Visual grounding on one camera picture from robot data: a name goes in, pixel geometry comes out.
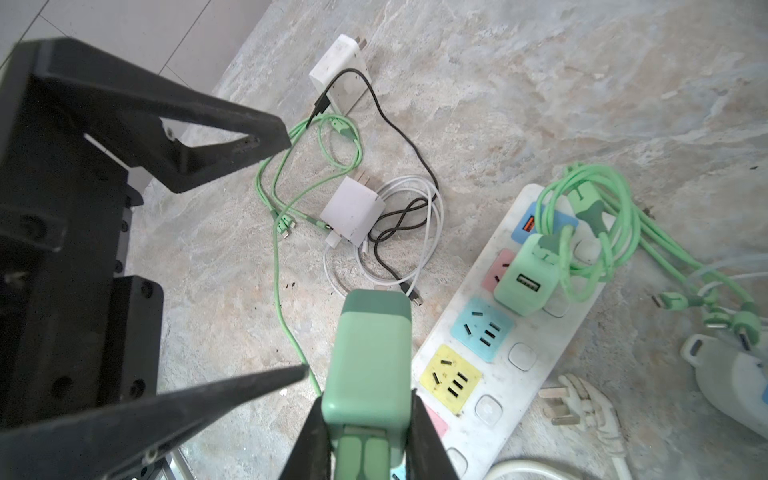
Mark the green charger plug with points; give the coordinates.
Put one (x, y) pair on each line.
(532, 277)
(366, 404)

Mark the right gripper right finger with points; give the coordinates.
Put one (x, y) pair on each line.
(426, 457)

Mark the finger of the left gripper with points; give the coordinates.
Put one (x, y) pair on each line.
(123, 106)

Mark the white charger with cable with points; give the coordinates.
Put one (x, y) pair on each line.
(403, 240)

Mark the long multicolour power strip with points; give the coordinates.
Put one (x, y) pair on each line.
(482, 365)

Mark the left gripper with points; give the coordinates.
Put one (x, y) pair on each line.
(77, 333)

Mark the short blue power strip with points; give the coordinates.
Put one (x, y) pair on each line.
(733, 381)

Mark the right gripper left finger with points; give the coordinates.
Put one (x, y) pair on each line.
(310, 458)

